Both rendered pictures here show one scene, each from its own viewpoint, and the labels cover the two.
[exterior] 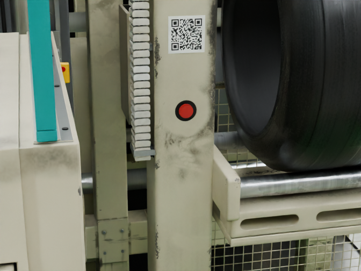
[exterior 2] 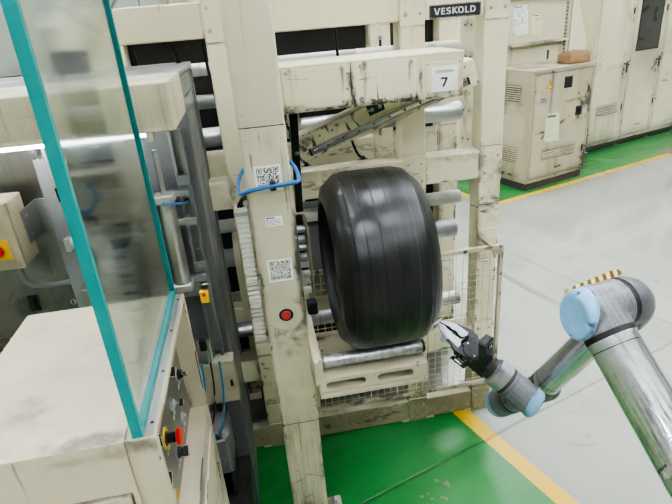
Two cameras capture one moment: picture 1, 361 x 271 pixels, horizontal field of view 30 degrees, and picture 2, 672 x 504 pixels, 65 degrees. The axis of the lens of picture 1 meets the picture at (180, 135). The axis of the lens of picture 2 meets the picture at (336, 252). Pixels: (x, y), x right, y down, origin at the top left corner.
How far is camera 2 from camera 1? 55 cm
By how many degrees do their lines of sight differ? 6
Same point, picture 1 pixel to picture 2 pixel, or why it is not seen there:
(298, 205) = (365, 371)
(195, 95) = (291, 305)
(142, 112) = (257, 317)
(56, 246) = (152, 483)
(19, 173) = (125, 453)
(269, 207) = (345, 374)
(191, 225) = (299, 382)
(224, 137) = (326, 314)
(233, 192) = (317, 369)
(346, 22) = (373, 270)
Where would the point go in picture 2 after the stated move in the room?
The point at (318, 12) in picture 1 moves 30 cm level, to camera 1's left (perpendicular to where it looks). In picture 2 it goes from (354, 264) to (247, 269)
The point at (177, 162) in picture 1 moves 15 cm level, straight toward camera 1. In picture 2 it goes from (284, 345) to (277, 374)
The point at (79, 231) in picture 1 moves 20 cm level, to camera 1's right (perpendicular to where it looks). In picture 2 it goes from (163, 475) to (271, 474)
